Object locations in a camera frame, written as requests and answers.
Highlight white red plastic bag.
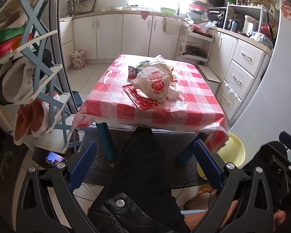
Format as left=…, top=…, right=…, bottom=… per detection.
left=132, top=62, right=180, bottom=103

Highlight grey green milk carton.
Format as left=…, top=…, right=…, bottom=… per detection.
left=128, top=60, right=150, bottom=79

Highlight white kitchen cabinets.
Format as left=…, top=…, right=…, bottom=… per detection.
left=60, top=11, right=272, bottom=125

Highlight yellow plastic stool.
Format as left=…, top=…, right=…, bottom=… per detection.
left=196, top=132, right=246, bottom=181

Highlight smartphone with lit screen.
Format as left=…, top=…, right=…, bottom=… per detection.
left=45, top=151, right=68, bottom=166

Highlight teal table leg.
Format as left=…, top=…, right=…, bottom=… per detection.
left=95, top=123, right=117, bottom=160

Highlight red white checkered tablecloth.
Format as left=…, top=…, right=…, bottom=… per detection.
left=72, top=55, right=229, bottom=152

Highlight orange white slipper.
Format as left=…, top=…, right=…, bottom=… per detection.
left=13, top=99, right=50, bottom=146

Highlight red snack wrapper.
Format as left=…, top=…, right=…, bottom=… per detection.
left=122, top=84, right=159, bottom=110

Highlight white fluffy slipper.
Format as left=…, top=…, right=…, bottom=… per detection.
left=0, top=56, right=35, bottom=106

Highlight blue white shoe rack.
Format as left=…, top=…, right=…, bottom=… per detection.
left=0, top=0, right=84, bottom=154

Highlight floral waste basket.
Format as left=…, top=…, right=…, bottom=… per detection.
left=70, top=50, right=86, bottom=70

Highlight white open shelf trolley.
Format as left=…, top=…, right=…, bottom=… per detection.
left=175, top=25, right=214, bottom=66

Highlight green basin on counter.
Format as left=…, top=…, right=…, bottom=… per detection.
left=160, top=7, right=177, bottom=15

